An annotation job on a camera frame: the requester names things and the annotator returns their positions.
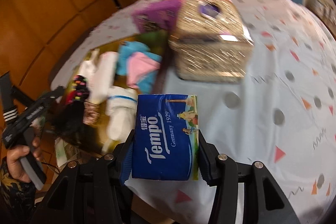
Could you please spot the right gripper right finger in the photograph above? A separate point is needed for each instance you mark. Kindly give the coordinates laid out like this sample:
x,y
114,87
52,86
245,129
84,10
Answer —
x,y
264,201

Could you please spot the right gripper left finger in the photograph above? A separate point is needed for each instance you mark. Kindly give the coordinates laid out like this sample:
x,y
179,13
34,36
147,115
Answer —
x,y
94,192

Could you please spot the white towel with blue band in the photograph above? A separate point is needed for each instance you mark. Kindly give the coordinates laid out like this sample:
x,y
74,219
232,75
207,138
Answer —
x,y
121,109

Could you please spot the blue Tempo tissue pack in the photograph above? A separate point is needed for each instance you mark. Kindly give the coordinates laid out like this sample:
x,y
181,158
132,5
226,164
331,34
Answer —
x,y
166,137

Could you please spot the beige mesh cloth roll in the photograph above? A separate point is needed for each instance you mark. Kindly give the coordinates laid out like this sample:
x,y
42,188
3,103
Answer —
x,y
88,67

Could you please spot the pink dishcloth roll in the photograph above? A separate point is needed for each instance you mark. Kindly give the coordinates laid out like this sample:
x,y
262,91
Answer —
x,y
104,77

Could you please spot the blue plush bear toy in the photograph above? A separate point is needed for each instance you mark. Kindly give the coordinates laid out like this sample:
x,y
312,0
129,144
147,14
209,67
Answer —
x,y
139,65

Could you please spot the black hair extension with beads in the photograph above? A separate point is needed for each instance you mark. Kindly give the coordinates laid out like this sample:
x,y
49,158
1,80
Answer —
x,y
68,120

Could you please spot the person's left hand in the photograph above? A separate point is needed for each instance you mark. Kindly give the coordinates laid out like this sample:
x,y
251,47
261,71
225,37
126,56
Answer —
x,y
13,159

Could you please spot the brown satin scrunchie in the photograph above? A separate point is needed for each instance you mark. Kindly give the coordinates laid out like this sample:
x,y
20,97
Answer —
x,y
91,113

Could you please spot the patterned white tablecloth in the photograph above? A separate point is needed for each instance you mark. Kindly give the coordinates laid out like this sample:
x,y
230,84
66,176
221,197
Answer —
x,y
283,111

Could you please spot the gold metal tin tray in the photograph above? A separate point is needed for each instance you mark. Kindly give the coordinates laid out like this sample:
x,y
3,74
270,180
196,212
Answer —
x,y
93,137

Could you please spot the ornate silver tissue box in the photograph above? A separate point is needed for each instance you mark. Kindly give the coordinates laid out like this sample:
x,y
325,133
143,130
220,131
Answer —
x,y
210,42

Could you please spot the purple snack box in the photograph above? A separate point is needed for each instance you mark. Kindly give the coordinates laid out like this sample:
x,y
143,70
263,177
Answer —
x,y
160,15

